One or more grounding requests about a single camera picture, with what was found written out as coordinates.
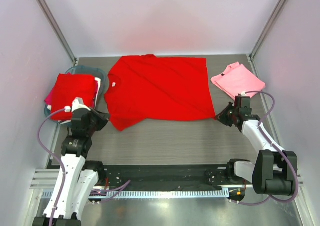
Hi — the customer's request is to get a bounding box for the red t-shirt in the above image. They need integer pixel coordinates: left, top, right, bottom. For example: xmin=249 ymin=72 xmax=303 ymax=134
xmin=50 ymin=74 xmax=98 ymax=113
xmin=104 ymin=54 xmax=216 ymax=131

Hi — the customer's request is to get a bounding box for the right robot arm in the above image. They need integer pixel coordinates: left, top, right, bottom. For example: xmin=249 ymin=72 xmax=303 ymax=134
xmin=216 ymin=95 xmax=299 ymax=199

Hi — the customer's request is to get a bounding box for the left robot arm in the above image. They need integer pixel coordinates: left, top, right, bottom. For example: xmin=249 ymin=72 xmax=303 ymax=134
xmin=33 ymin=106 xmax=110 ymax=225

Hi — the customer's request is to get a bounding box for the folded red t-shirt on stack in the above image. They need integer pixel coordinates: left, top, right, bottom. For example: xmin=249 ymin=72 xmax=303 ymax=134
xmin=50 ymin=74 xmax=98 ymax=113

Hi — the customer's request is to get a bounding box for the stack of folded clothes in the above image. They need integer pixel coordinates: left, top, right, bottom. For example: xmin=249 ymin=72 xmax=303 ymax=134
xmin=44 ymin=77 xmax=102 ymax=125

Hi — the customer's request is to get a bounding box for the folded pink t-shirt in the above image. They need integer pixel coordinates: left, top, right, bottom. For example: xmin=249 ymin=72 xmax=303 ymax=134
xmin=211 ymin=62 xmax=266 ymax=99

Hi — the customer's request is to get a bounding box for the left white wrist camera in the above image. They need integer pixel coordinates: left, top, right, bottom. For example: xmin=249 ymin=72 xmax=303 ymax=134
xmin=63 ymin=97 xmax=91 ymax=112

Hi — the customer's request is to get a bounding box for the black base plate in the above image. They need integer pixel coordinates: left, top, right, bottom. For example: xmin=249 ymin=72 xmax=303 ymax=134
xmin=104 ymin=163 xmax=251 ymax=190

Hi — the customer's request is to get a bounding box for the slotted cable duct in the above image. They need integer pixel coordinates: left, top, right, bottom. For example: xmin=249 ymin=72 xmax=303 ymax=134
xmin=42 ymin=188 xmax=230 ymax=200

